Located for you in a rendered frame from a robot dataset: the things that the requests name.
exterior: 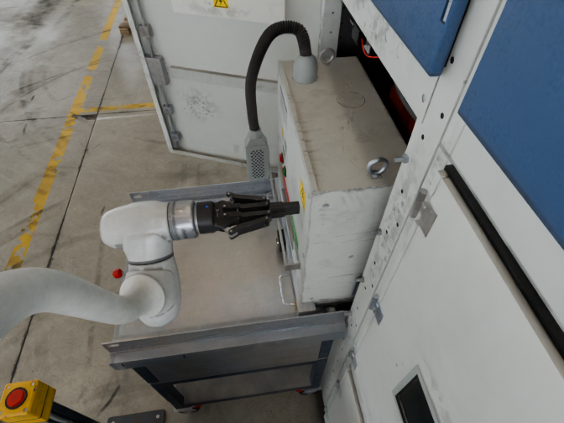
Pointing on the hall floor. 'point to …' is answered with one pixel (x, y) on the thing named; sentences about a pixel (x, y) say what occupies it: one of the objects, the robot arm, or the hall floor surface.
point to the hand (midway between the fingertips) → (284, 208)
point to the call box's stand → (60, 413)
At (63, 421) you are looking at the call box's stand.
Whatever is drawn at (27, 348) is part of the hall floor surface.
